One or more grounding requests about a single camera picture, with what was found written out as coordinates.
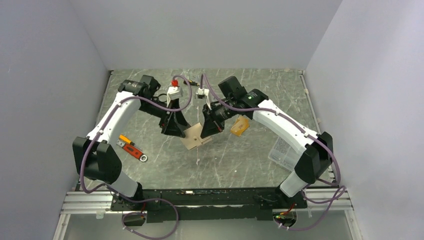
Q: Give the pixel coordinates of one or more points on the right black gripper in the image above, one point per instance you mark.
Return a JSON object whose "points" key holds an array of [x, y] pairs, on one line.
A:
{"points": [[212, 124]]}

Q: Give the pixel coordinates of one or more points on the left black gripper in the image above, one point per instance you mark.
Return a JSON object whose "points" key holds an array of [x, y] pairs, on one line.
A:
{"points": [[170, 123]]}

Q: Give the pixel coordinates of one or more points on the beige leather card holder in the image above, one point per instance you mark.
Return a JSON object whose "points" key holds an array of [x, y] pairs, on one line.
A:
{"points": [[193, 137]]}

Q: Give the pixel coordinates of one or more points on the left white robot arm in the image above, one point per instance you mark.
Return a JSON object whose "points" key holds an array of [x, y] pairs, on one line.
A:
{"points": [[94, 154]]}

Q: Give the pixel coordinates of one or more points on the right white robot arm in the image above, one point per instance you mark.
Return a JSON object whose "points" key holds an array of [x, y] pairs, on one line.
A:
{"points": [[315, 150]]}

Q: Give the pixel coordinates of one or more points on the orange credit card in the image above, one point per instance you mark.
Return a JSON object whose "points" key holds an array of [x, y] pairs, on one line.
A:
{"points": [[240, 126]]}

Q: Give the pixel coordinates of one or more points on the black yellow screwdriver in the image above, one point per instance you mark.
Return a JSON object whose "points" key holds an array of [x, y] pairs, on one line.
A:
{"points": [[194, 82]]}

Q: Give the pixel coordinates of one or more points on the red adjustable wrench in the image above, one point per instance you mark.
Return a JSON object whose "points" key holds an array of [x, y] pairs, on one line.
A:
{"points": [[132, 150]]}

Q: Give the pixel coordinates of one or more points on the clear plastic screw box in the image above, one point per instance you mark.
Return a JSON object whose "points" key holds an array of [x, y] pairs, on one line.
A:
{"points": [[283, 154]]}

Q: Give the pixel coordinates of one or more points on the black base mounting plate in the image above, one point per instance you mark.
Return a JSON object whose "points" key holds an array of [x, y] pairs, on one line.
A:
{"points": [[260, 203]]}

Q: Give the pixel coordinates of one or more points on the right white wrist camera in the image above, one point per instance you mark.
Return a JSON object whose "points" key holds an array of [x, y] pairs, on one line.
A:
{"points": [[204, 93]]}

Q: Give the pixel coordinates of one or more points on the orange handled screwdriver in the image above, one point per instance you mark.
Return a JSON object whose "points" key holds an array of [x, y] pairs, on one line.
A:
{"points": [[126, 140]]}

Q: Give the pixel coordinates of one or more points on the aluminium frame rail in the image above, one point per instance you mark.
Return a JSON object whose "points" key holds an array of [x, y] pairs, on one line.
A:
{"points": [[99, 203]]}

